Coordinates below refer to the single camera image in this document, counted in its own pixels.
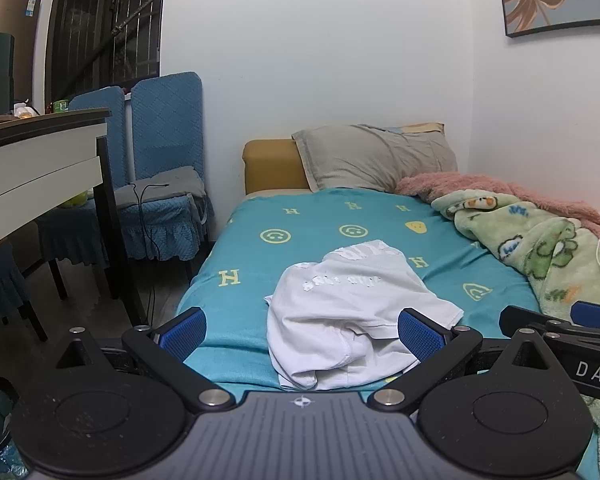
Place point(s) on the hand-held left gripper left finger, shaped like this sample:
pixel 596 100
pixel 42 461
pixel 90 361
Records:
pixel 182 336

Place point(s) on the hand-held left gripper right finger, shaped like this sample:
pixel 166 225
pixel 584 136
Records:
pixel 421 336

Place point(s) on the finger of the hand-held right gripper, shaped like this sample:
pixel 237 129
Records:
pixel 597 312
pixel 530 321

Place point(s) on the white t-shirt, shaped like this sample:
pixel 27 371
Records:
pixel 340 305

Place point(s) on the green cartoon blanket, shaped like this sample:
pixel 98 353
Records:
pixel 540 250

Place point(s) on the teal printed bed sheet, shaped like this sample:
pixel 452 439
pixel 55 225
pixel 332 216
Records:
pixel 260 260

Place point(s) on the pink fluffy blanket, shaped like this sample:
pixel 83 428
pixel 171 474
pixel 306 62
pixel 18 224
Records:
pixel 480 185

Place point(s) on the grey cloth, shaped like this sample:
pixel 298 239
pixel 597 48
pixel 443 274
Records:
pixel 180 180

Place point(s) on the yellow-green ball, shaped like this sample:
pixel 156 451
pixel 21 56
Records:
pixel 75 201

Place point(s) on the grey pillow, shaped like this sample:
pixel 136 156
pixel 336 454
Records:
pixel 370 160

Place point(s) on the blue covered chair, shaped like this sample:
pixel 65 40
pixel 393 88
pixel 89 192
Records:
pixel 2 280
pixel 167 120
pixel 100 105

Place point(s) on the yellow headboard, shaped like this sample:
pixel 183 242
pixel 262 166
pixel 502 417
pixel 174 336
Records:
pixel 270 167

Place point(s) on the tan pillow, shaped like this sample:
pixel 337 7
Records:
pixel 420 127

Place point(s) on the white and dark table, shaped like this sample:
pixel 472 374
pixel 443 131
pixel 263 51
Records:
pixel 35 160

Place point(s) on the green can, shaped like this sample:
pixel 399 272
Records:
pixel 61 106

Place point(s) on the dark window with grille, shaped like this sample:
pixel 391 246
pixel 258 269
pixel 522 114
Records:
pixel 105 20

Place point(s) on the cardboard box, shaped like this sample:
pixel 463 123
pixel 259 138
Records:
pixel 15 35

